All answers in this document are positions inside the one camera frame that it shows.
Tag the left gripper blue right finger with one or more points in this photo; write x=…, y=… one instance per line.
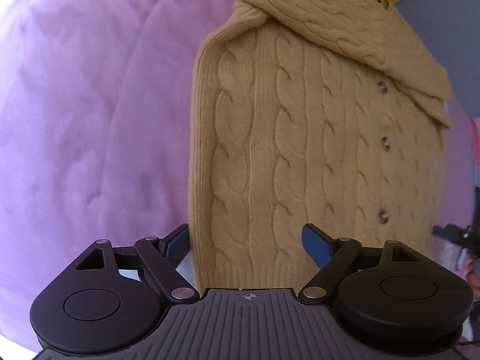
x=334, y=259

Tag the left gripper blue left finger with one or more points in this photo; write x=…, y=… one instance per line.
x=159, y=259

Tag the beige cable knit sweater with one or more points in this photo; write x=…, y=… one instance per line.
x=329, y=112

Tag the pink bed sheet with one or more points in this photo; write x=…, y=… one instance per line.
x=96, y=134

